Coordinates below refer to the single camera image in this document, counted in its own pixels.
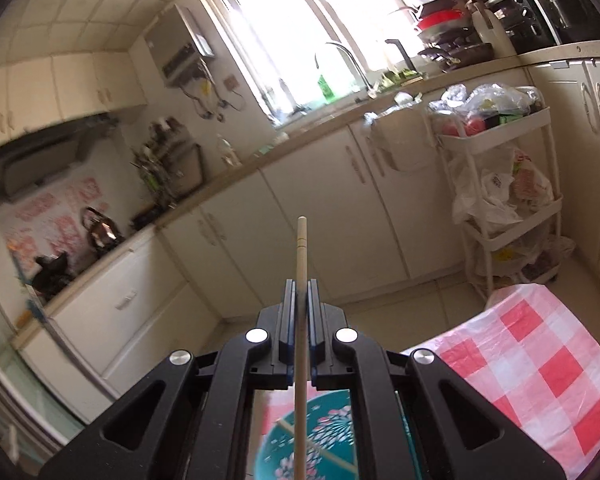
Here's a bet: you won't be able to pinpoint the black wok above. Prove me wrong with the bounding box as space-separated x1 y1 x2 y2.
31 252 72 294

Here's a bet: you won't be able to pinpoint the cream drawer cabinet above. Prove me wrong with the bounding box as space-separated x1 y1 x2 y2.
9 230 227 412

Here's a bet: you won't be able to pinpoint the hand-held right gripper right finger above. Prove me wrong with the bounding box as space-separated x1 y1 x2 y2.
307 280 567 480

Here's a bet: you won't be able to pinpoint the steel kettle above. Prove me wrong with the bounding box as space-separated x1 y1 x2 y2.
82 207 127 254

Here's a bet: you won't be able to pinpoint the pink wall stickers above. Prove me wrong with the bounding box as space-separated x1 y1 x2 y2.
0 174 112 272

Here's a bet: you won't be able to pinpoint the kitchen window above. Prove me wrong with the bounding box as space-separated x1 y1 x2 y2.
204 0 422 127

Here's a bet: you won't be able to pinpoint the stack of pans and bowls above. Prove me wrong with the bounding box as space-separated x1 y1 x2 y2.
414 0 497 72

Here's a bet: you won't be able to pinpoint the steel sink faucet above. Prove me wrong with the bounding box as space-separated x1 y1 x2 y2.
324 42 377 100

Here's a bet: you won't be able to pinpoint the black range hood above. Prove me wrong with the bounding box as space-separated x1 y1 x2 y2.
0 114 119 202

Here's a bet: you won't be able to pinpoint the clear plastic bottle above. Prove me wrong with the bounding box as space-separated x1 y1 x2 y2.
217 134 242 169

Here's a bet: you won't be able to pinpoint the wall utensil rack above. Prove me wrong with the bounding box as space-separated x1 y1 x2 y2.
131 117 204 207

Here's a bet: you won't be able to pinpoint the white rolling cart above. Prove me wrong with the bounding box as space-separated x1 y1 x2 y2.
426 102 565 307

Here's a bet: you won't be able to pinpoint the grey sliding door frame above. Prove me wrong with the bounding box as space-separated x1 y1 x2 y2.
0 270 106 462

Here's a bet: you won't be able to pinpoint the clear plastic bags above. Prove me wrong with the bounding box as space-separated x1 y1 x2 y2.
428 82 547 137

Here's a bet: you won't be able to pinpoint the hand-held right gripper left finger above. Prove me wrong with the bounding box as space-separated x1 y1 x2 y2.
40 280 298 480

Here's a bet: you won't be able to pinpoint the black water tap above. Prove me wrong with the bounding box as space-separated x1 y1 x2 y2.
384 38 412 69

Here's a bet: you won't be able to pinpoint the cream sink base cabinet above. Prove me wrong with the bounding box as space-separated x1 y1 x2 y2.
156 104 482 319

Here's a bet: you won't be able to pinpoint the white plastic jug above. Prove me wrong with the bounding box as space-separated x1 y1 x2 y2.
471 2 517 57

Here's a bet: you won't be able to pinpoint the black toaster oven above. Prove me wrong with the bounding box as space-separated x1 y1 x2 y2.
479 0 557 54

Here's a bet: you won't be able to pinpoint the black cooking pot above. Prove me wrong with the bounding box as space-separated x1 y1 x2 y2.
546 0 589 29

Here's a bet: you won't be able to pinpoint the cream wall cabinets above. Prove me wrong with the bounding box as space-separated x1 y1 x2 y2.
0 52 149 144

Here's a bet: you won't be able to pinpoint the cream cabinet with steel handles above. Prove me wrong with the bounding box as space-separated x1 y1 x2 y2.
529 54 600 302

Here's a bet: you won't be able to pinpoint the white plastic bags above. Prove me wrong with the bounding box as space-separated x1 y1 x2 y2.
451 149 555 227

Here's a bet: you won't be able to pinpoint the blue patterned bucket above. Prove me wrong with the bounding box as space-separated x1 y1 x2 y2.
252 389 424 480

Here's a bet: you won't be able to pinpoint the grey water heater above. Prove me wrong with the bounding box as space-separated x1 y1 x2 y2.
144 4 217 89

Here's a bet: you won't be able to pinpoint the green dish soap bottle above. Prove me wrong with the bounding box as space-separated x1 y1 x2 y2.
316 57 337 104

